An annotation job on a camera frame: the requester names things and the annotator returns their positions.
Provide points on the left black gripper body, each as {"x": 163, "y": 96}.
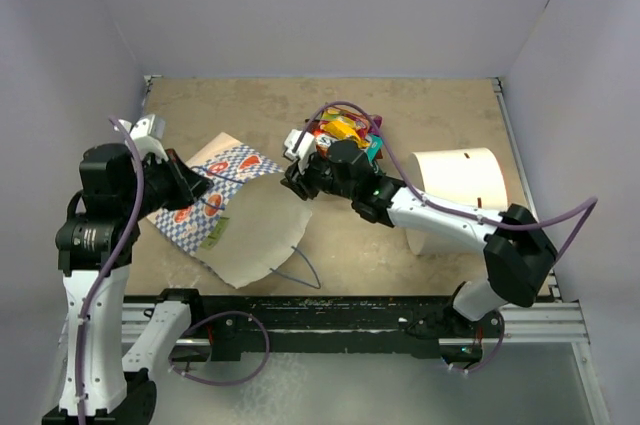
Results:
{"x": 161, "y": 185}

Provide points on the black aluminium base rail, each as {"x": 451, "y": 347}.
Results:
{"x": 408, "y": 325}

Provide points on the blue checkered paper bag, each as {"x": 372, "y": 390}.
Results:
{"x": 266, "y": 221}

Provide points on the orange Fox's candy bag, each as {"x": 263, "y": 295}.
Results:
{"x": 355, "y": 119}

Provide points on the yellow M&M's bag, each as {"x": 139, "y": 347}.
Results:
{"x": 342, "y": 131}

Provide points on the purple candy bag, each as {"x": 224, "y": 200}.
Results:
{"x": 376, "y": 123}

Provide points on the white cylindrical container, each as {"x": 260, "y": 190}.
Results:
{"x": 471, "y": 177}

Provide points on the teal Fox's candy bag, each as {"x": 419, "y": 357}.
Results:
{"x": 373, "y": 147}

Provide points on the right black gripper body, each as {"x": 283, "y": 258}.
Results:
{"x": 320, "y": 176}

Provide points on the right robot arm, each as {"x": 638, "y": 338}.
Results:
{"x": 518, "y": 254}

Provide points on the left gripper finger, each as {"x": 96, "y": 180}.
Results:
{"x": 196, "y": 185}
{"x": 184, "y": 181}

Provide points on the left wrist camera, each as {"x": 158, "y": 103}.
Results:
{"x": 146, "y": 135}

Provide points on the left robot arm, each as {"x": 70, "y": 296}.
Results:
{"x": 120, "y": 187}

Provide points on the light green snack packet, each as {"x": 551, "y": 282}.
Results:
{"x": 214, "y": 236}

